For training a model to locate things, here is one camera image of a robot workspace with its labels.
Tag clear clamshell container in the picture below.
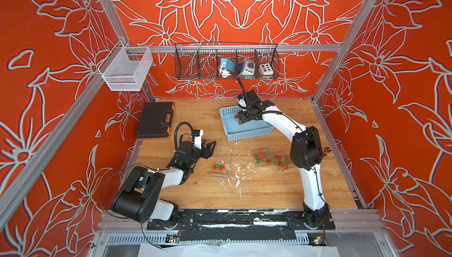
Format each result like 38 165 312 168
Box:
211 146 233 179
271 151 295 172
251 148 273 167

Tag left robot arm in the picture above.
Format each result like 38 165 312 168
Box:
111 130 217 228

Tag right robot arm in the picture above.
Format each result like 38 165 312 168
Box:
237 90 330 229

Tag pile of strawberries in basket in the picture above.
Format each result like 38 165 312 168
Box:
235 114 243 125

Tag blue perforated plastic basket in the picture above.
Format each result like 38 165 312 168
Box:
220 106 274 142

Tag grey box with dials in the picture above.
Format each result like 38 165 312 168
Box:
236 59 255 78

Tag white button box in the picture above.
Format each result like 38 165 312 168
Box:
259 63 274 79

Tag black plastic tool case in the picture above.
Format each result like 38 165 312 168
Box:
135 102 175 139

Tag blue white device in basket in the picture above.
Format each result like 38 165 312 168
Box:
219 58 235 78

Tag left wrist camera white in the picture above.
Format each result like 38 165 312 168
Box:
192 129 205 150

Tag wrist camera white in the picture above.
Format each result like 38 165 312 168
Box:
237 93 248 111
192 129 205 150

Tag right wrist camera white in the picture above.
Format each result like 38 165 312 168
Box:
237 93 248 111

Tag black wire wall basket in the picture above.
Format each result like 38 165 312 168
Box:
174 42 280 80

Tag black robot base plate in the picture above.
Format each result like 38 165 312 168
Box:
147 209 335 244

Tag orange handled pliers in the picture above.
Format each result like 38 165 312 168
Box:
322 147 331 157

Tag clear acrylic wall box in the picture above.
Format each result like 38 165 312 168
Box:
97 47 154 93

